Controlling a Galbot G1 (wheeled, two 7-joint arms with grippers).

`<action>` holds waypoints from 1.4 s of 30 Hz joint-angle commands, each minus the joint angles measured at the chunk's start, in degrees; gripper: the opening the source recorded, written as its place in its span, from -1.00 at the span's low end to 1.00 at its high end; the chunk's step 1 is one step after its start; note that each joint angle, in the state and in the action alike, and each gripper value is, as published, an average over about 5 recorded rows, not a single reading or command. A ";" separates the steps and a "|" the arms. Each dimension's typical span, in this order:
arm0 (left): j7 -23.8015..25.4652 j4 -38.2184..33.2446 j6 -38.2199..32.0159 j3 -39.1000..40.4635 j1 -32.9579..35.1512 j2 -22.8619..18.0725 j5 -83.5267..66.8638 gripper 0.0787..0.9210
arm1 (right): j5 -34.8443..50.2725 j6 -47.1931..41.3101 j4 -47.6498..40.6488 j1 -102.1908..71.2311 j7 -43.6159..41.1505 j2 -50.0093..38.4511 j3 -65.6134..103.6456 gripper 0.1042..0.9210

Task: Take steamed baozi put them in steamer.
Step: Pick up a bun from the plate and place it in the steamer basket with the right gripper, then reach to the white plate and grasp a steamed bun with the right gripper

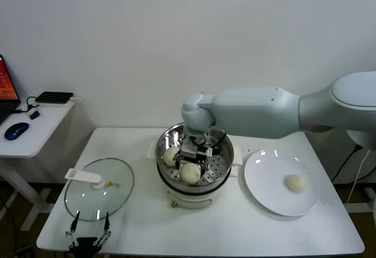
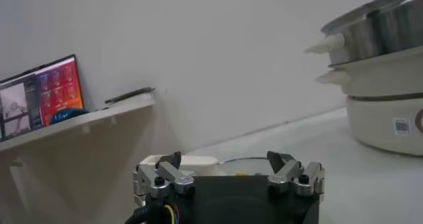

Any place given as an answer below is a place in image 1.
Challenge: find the perforated stainless steel steamer basket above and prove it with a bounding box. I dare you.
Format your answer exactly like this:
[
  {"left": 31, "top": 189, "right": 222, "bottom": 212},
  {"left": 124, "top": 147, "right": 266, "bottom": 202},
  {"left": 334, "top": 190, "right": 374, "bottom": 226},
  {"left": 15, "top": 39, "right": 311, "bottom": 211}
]
[{"left": 155, "top": 120, "right": 235, "bottom": 187}]

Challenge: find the black laptop with red screen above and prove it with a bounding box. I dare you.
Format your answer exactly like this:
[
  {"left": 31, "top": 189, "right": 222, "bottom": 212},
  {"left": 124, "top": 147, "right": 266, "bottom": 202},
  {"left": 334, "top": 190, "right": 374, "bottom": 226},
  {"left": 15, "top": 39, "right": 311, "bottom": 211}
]
[{"left": 0, "top": 54, "right": 22, "bottom": 125}]

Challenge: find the white stand foot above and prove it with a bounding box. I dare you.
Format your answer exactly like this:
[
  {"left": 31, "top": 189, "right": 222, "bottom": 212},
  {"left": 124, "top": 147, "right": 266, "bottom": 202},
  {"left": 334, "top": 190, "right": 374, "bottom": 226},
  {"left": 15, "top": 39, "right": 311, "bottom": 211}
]
[{"left": 343, "top": 187, "right": 376, "bottom": 213}]

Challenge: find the white electric cooker pot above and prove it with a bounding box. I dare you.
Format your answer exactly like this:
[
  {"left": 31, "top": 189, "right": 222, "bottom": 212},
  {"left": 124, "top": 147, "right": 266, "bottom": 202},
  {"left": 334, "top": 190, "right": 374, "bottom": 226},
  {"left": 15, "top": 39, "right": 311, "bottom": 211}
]
[{"left": 146, "top": 141, "right": 243, "bottom": 209}]

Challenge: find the flat black box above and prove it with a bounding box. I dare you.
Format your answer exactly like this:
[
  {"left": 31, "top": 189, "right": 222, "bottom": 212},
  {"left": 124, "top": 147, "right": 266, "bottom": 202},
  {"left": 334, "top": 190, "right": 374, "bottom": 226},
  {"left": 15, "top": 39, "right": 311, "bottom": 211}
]
[{"left": 35, "top": 92, "right": 74, "bottom": 105}]

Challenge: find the blue computer mouse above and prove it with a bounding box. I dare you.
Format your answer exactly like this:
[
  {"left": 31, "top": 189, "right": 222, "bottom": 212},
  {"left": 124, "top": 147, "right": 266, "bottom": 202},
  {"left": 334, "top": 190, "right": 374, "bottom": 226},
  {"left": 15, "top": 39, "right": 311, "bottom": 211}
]
[{"left": 4, "top": 122, "right": 31, "bottom": 141}]

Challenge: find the glass lid with white handle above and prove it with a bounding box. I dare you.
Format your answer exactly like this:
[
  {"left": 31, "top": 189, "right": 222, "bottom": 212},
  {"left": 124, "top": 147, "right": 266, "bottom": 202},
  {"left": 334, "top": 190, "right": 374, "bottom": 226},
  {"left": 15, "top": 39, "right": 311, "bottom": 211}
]
[{"left": 63, "top": 158, "right": 135, "bottom": 222}]

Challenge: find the white hanging cable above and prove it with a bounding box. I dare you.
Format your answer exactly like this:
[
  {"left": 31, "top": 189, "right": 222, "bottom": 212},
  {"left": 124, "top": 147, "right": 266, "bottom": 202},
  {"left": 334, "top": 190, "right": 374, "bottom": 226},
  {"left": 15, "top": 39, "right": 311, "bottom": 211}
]
[{"left": 346, "top": 148, "right": 371, "bottom": 206}]

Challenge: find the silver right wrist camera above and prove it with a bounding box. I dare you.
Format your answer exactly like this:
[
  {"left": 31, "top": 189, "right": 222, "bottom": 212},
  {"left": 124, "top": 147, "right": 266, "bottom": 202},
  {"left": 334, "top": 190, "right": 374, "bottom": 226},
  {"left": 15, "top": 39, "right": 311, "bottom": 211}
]
[{"left": 179, "top": 143, "right": 198, "bottom": 160}]

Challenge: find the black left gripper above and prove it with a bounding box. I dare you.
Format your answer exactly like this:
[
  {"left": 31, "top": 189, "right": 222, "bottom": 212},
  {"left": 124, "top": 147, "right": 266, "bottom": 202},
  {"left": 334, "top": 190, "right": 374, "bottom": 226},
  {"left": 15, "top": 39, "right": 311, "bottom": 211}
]
[{"left": 65, "top": 210, "right": 112, "bottom": 254}]

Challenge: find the thin black desk cable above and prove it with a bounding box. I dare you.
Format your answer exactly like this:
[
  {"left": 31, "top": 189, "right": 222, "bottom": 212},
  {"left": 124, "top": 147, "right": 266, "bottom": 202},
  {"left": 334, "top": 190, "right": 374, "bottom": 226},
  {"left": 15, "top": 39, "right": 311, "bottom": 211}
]
[{"left": 14, "top": 95, "right": 41, "bottom": 115}]

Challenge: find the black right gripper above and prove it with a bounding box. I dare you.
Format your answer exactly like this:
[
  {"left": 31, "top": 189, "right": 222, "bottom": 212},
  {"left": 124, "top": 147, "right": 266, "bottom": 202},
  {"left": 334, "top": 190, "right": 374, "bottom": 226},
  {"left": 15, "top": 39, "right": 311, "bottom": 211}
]
[{"left": 175, "top": 136, "right": 213, "bottom": 173}]

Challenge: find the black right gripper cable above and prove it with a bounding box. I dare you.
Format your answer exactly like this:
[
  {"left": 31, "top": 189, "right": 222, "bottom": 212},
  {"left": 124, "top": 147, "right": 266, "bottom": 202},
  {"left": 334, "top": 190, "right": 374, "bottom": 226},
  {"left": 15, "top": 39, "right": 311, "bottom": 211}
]
[{"left": 210, "top": 131, "right": 227, "bottom": 155}]

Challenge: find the white side desk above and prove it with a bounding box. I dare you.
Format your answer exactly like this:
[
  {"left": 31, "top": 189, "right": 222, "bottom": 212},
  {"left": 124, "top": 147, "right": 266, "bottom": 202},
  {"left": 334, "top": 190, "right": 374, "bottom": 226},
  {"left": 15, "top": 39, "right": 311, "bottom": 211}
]
[{"left": 0, "top": 100, "right": 76, "bottom": 232}]

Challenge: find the white steamed baozi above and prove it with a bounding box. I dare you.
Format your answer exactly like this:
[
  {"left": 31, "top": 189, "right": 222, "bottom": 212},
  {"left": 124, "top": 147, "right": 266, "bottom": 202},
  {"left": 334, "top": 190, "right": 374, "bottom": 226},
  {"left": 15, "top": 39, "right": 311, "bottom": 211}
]
[
  {"left": 283, "top": 174, "right": 308, "bottom": 193},
  {"left": 178, "top": 163, "right": 202, "bottom": 185},
  {"left": 163, "top": 148, "right": 180, "bottom": 166}
]

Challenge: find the white round plate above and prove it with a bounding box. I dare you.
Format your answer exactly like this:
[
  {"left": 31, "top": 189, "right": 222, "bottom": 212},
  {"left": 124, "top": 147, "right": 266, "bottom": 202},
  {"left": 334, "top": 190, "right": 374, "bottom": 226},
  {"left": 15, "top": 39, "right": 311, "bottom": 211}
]
[{"left": 243, "top": 148, "right": 319, "bottom": 217}]

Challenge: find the black floor cable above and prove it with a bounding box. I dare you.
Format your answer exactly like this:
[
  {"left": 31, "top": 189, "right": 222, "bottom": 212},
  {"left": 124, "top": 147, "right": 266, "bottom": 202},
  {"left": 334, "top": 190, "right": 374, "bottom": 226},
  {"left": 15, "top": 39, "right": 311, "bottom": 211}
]
[{"left": 0, "top": 196, "right": 18, "bottom": 253}]

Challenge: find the black power cable with plug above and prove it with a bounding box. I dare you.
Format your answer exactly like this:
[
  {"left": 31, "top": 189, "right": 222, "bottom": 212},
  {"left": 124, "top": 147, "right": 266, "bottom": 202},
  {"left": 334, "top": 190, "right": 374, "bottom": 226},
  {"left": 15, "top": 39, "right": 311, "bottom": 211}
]
[{"left": 331, "top": 143, "right": 376, "bottom": 182}]

